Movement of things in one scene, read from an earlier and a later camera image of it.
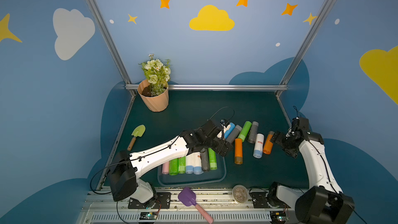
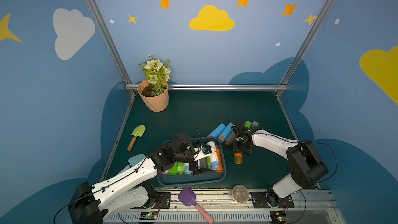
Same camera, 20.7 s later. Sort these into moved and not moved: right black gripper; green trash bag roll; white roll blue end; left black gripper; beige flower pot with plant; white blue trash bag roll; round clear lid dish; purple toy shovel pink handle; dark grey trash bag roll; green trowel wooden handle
Moved: white roll blue end; left black gripper; right black gripper
Not moved: dark grey trash bag roll; round clear lid dish; green trowel wooden handle; green trash bag roll; purple toy shovel pink handle; beige flower pot with plant; white blue trash bag roll
